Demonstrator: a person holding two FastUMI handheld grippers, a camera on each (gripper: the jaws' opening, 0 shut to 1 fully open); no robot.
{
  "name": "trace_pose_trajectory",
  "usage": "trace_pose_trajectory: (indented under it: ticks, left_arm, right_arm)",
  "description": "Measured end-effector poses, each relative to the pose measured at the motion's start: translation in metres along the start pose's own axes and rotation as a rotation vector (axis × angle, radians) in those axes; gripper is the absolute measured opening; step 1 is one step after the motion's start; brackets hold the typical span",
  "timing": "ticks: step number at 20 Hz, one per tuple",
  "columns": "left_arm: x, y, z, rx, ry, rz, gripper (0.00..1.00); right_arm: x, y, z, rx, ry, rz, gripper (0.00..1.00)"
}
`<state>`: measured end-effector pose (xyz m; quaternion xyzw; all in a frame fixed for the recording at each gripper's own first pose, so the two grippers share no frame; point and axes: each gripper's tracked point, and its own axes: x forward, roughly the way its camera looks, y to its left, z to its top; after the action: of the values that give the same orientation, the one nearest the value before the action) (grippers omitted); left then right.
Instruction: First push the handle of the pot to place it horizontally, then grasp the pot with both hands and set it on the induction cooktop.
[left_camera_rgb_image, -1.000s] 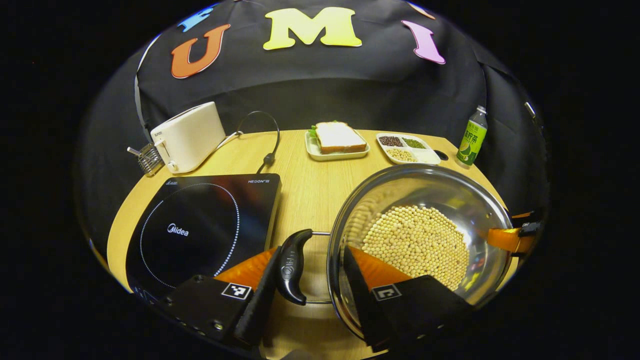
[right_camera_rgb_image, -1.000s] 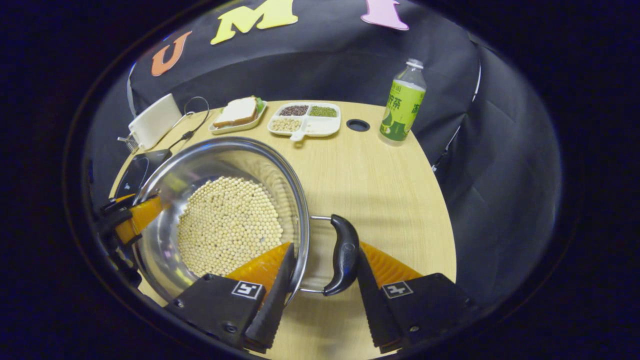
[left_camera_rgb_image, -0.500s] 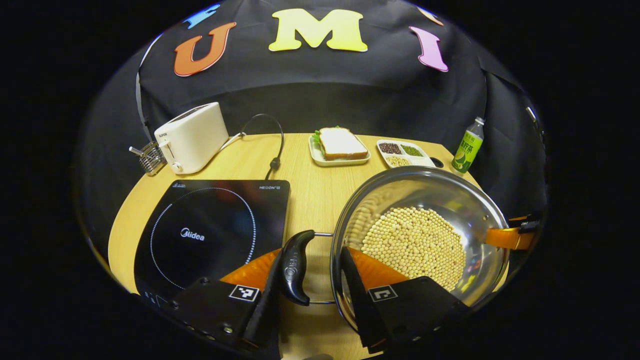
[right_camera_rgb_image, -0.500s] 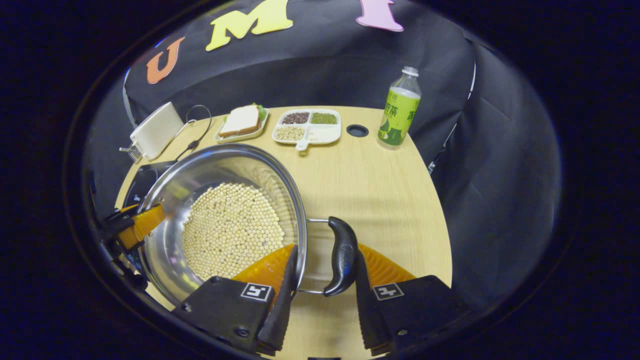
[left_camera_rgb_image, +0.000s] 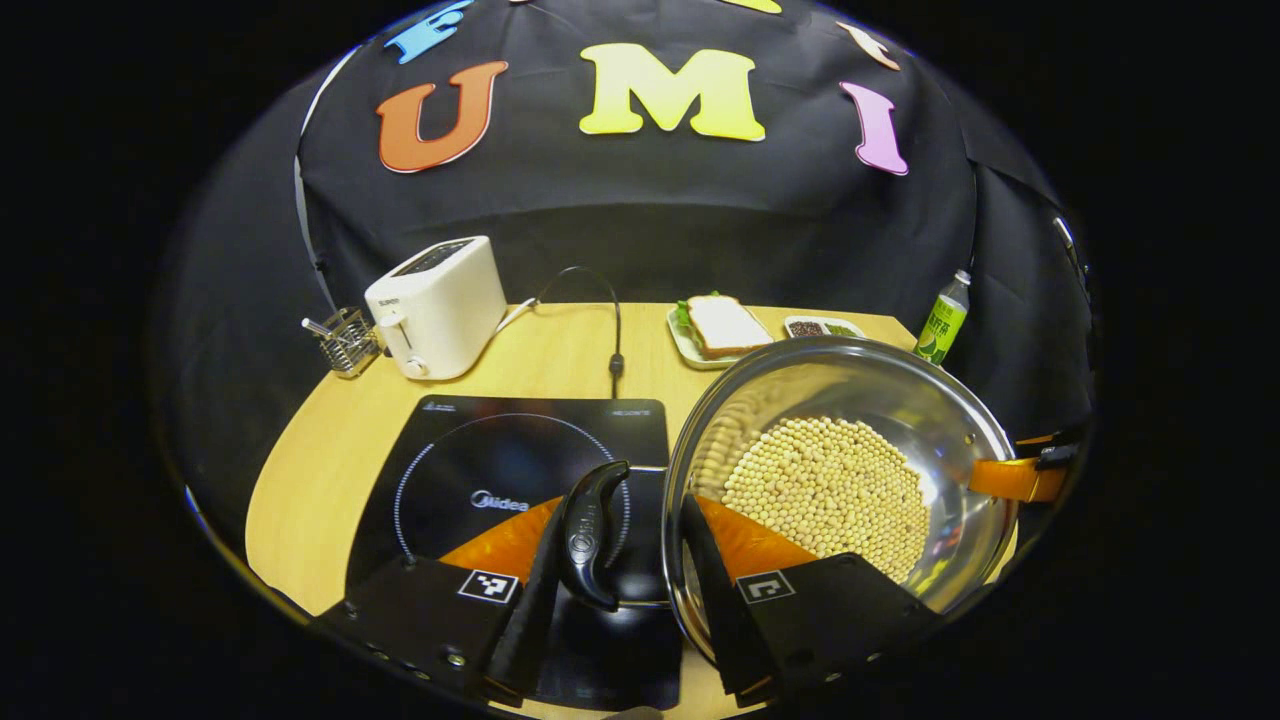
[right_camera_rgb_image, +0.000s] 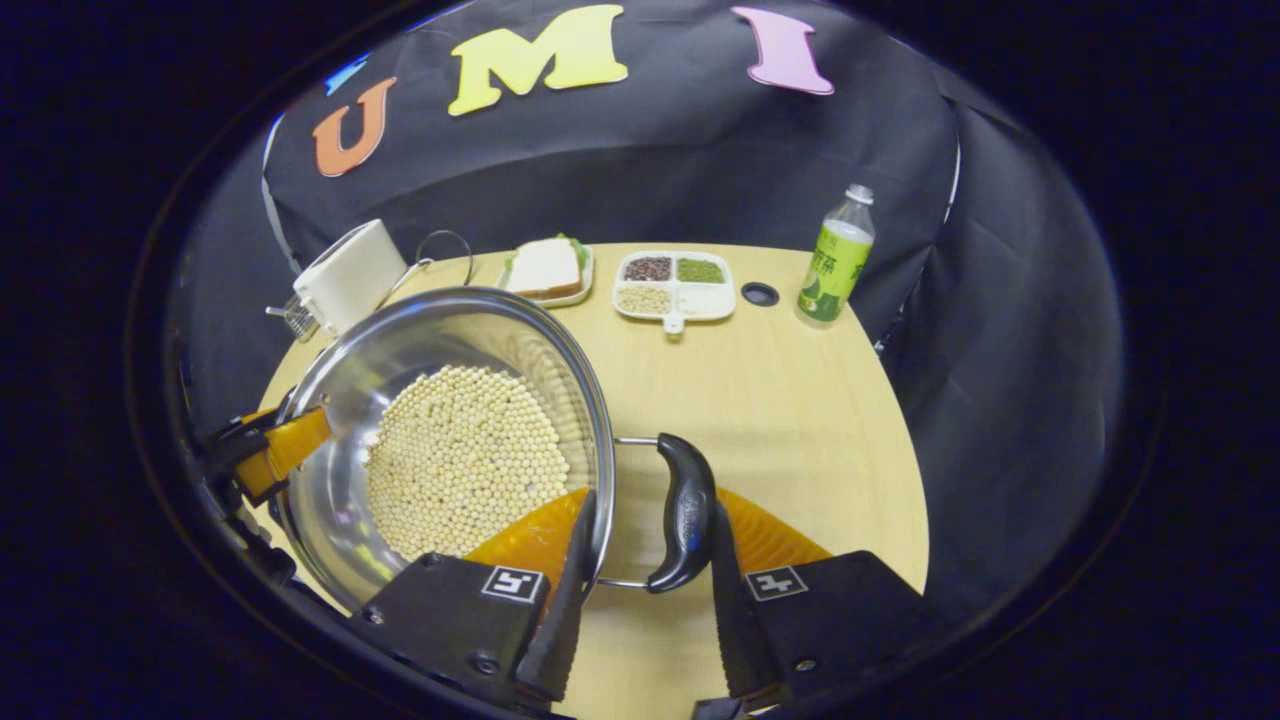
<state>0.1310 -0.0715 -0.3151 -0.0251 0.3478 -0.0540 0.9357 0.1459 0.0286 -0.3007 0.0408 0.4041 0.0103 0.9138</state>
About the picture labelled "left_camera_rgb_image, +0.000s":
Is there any pale green sandwich plate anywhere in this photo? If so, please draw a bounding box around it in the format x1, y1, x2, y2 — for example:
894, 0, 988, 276
666, 305, 776, 371

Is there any black induction cooktop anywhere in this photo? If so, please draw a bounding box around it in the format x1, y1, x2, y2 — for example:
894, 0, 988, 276
345, 395, 686, 713

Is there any green label drink bottle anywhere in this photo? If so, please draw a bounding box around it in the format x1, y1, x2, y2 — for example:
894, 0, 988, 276
912, 269, 972, 366

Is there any stainless steel pot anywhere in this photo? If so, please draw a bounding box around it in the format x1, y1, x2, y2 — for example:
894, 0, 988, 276
558, 335, 1021, 666

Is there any sandwich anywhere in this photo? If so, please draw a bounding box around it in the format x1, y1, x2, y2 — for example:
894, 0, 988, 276
675, 292, 774, 361

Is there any black power cable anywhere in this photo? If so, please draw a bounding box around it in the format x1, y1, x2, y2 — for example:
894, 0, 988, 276
495, 266, 626, 401

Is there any metal wire basket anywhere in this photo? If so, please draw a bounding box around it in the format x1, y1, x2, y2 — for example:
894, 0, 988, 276
302, 307, 381, 379

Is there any white divided grain tray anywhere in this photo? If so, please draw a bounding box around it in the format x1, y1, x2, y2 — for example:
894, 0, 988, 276
783, 315, 867, 341

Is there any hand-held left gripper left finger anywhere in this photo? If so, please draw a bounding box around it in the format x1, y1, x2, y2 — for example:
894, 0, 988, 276
310, 495, 566, 706

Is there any pile of soybeans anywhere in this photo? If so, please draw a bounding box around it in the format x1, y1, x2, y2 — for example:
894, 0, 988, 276
720, 416, 931, 584

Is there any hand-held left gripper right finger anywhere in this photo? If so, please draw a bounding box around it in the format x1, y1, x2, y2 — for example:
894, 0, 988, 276
680, 492, 941, 706

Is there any white toaster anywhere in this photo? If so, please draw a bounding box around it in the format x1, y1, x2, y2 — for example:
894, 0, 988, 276
364, 236, 508, 382

